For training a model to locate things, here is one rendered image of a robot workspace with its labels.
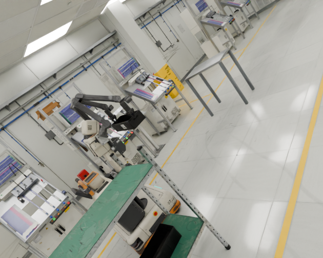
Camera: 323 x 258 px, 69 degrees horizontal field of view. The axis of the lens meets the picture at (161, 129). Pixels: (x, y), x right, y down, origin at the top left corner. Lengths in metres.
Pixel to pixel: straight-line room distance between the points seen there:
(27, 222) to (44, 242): 0.45
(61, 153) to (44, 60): 2.16
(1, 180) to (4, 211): 0.41
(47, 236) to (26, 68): 3.56
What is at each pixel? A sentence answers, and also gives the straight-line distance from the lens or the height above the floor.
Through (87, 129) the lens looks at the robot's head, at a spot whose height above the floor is 1.31.
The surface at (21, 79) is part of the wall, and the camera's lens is 5.83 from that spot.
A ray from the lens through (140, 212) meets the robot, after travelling 2.51.
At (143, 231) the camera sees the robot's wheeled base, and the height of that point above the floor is 0.22.
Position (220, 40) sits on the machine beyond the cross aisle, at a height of 0.45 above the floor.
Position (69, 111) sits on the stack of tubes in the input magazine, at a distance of 4.19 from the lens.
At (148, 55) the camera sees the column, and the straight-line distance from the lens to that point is 6.79.
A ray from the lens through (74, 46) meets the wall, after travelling 6.48.
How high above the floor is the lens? 1.53
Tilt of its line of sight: 17 degrees down
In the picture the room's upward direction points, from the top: 40 degrees counter-clockwise
